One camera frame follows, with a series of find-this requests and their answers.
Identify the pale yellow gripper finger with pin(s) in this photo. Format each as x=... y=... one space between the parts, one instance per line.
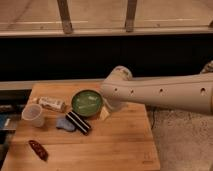
x=104 y=114

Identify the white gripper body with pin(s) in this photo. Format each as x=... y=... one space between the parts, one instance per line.
x=113 y=105

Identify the white ceramic cup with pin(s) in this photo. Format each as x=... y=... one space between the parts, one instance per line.
x=33 y=113

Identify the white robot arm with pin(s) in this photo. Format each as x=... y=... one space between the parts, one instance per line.
x=192 y=93

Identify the green ceramic bowl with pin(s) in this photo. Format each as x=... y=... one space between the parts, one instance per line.
x=87 y=103

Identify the black white striped block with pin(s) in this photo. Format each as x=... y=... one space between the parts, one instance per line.
x=78 y=122

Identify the blue cloth piece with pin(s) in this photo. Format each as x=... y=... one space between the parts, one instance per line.
x=63 y=123

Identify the dark red chili pepper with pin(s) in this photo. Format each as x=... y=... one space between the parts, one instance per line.
x=38 y=149

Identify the left metal post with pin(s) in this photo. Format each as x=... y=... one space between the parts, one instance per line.
x=65 y=16

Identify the metal post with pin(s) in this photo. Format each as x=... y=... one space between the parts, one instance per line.
x=130 y=15
x=65 y=16

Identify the right metal post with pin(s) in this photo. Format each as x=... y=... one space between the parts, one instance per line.
x=130 y=15

